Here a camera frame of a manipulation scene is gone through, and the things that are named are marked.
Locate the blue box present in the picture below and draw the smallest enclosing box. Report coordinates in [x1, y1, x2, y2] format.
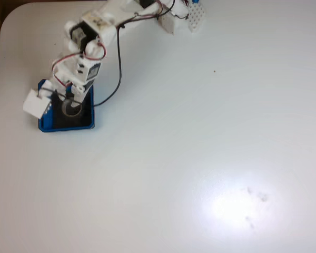
[37, 79, 96, 133]

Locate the white breadboard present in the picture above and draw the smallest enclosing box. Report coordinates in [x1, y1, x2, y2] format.
[186, 2, 207, 34]

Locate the black foam pad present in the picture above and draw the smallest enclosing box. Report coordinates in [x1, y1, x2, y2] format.
[51, 89, 93, 129]

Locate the red and white cable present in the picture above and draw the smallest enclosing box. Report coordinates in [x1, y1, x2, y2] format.
[52, 43, 107, 87]

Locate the black tape roll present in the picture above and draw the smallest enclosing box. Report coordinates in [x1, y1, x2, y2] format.
[61, 98, 84, 119]

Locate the white camera box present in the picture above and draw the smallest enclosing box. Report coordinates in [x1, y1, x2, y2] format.
[23, 81, 54, 119]

